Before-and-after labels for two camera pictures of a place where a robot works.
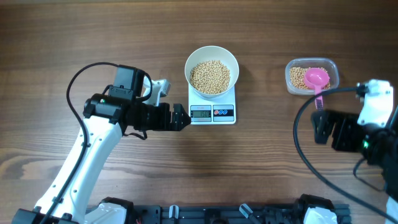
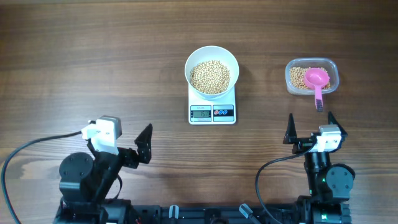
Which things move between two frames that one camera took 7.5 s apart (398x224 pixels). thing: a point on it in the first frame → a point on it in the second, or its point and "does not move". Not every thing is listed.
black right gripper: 346,124 → 303,144
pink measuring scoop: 316,77 does not move
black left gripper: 163,124 → 132,160
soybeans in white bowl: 210,77 does not move
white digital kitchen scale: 209,111 does not move
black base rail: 228,214 does not move
